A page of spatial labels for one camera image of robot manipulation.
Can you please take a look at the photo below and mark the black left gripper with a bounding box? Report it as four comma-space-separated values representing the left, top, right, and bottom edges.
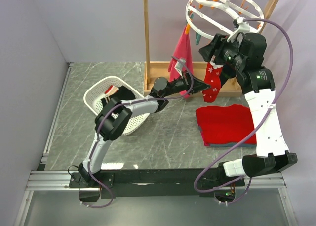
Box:
163, 70, 211, 98

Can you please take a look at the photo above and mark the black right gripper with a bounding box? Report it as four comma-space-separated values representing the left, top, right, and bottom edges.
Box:
198, 33, 245, 71

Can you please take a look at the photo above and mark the red white patterned sock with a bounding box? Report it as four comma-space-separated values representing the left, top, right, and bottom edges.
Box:
104, 85, 119, 96

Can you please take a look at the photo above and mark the black sock with stripes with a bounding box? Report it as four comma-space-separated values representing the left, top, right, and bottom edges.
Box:
101, 86, 136, 106

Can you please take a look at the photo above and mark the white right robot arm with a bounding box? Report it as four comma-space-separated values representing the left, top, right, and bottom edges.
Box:
199, 33, 298, 186

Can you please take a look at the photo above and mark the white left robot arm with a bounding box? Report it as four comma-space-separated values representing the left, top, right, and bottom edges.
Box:
78, 71, 211, 187

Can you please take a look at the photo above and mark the white round clip hanger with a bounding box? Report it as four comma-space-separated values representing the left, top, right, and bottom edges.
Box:
184, 0, 266, 40

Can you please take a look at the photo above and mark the pink hanging towel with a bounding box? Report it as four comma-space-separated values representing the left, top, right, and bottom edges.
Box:
168, 25, 194, 100

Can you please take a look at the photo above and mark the red folded towel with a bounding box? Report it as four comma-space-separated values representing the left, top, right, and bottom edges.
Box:
196, 104, 254, 131

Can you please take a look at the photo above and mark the grey folded towel underneath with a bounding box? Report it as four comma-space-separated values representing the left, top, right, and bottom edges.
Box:
197, 127, 257, 149

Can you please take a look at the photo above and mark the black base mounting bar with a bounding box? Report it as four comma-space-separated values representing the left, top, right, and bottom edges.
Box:
69, 168, 238, 198

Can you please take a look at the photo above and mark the white perforated plastic basket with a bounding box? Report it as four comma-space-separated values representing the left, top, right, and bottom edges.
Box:
83, 76, 149, 136

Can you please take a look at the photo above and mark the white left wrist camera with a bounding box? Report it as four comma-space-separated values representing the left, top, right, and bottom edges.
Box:
173, 57, 186, 77

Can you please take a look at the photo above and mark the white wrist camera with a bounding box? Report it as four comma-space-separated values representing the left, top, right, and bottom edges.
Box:
173, 57, 186, 77
227, 17, 250, 42

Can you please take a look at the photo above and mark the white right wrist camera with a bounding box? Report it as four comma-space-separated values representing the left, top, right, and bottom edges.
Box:
227, 17, 250, 42

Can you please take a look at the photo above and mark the aluminium frame rail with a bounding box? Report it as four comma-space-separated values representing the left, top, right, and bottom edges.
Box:
26, 170, 82, 191

